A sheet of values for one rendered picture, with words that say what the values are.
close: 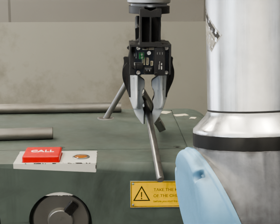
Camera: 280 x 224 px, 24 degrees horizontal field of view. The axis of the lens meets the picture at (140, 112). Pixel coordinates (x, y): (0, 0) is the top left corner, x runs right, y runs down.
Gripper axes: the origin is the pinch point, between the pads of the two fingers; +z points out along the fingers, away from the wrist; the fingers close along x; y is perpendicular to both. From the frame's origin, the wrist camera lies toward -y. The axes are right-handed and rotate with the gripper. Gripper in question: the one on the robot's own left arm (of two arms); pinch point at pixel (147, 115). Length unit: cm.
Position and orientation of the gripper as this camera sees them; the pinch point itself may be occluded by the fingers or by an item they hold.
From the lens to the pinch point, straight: 118.3
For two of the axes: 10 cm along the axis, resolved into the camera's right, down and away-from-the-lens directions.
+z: 0.0, 9.8, 2.1
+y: 0.4, 2.1, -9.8
